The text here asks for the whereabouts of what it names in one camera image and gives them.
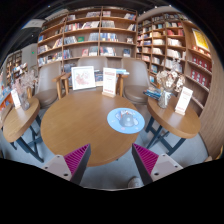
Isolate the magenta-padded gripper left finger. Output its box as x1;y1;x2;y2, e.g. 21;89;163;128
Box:
41;143;92;186

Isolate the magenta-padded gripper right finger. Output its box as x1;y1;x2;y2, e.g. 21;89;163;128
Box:
131;143;184;186

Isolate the grey computer mouse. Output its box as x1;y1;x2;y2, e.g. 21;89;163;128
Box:
119;112;136;128

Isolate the round light blue mouse pad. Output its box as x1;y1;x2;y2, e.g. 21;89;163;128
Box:
106;107;146;135

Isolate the round wooden side table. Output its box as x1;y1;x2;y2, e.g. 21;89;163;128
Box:
144;95;202;156
2;96;45;164

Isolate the stack of books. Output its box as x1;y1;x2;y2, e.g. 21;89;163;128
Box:
143;87;163;101

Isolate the white framed flower picture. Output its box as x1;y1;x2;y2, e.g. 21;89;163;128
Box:
70;65;97;91

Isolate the dark cover book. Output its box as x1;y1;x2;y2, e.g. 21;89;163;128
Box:
94;69;104;87

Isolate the white sign on wooden base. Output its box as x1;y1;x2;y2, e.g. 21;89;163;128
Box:
101;67;118;98

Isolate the teal book stack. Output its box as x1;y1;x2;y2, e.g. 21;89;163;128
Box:
114;68;131;75

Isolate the distant wooden bookshelf unit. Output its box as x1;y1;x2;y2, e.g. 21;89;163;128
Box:
3;49;25;82

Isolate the curved wooden bookshelf unit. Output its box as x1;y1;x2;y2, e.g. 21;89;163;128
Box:
136;11;215;111

